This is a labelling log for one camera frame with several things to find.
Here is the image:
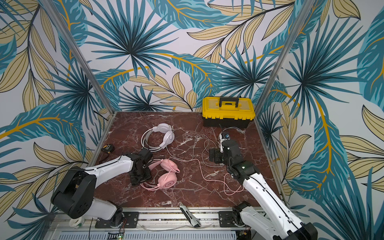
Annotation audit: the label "pink headphones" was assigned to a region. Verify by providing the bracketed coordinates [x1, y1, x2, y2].
[140, 159, 180, 191]

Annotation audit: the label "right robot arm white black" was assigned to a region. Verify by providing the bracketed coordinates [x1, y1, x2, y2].
[210, 138, 318, 240]

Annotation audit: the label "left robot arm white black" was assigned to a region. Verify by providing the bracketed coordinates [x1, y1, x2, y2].
[51, 148, 153, 222]

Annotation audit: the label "white grey headphones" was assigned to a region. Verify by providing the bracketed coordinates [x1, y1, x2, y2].
[140, 123, 175, 153]

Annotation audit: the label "black yellow tape measure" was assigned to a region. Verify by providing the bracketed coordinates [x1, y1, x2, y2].
[101, 144, 115, 154]

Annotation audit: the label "yellow black toolbox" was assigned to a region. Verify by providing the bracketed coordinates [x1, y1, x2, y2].
[202, 97, 256, 129]

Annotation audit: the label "grey utility knife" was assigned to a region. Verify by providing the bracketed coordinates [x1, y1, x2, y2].
[179, 202, 202, 228]

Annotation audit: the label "white tape roll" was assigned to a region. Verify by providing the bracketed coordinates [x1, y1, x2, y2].
[69, 217, 85, 229]

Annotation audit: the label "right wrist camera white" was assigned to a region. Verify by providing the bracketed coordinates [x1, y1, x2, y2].
[219, 132, 231, 153]

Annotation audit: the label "white headphone cable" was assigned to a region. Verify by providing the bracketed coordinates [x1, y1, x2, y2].
[164, 126, 250, 169]

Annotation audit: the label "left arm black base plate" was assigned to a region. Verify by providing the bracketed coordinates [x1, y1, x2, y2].
[95, 212, 139, 229]

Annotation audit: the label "aluminium front rail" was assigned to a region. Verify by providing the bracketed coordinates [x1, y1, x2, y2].
[44, 207, 264, 240]

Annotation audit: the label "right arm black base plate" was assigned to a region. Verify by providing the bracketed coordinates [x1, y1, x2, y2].
[218, 211, 247, 228]

